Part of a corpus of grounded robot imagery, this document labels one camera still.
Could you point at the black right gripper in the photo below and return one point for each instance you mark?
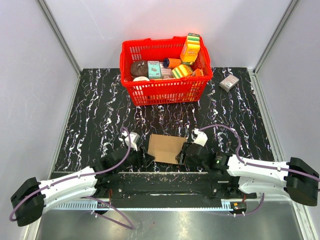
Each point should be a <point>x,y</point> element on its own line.
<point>180,157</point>

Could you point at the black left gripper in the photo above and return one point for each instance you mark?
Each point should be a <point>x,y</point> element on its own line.
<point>142,157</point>

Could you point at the brown cardboard box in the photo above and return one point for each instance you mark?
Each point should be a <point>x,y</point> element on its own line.
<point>165,148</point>

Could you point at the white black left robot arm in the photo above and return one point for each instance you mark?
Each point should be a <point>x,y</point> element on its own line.
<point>35,198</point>

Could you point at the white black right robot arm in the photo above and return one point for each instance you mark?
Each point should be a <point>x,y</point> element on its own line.
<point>243,176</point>

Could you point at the pink small food box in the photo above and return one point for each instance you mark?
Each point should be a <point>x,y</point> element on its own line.
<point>166,73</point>

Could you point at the teal small carton box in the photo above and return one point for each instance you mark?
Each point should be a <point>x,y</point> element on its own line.
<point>154,69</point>

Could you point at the tall orange sponge box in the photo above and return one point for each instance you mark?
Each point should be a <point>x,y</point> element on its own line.
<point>190,49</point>

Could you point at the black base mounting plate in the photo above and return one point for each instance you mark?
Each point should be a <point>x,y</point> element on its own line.
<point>205,184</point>

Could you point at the white round lid container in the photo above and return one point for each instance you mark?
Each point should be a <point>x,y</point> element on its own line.
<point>141,78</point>

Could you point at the yellow green sponge pack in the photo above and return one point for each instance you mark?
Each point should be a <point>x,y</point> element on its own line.
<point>181,71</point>

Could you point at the orange snack packet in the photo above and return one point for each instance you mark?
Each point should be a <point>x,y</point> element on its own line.
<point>197,73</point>

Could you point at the red plastic shopping basket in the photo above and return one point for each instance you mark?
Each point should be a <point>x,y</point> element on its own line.
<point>163,91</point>

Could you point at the white wrapped tissue pack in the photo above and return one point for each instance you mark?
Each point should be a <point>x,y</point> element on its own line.
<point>229,82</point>

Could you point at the brown round chocolate cake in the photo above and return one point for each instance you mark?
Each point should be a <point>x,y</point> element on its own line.
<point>139,68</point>

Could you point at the orange cylindrical can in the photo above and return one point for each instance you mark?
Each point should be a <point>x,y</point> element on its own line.
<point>171,63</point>

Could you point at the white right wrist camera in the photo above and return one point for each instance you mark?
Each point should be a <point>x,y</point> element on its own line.
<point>200,137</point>

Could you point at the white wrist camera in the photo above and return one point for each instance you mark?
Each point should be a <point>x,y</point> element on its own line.
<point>132,140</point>
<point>200,137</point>

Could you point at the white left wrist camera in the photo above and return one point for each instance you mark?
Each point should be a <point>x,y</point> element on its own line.
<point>132,140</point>

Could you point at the aluminium frame rail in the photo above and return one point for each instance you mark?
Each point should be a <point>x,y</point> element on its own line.
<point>167,202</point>

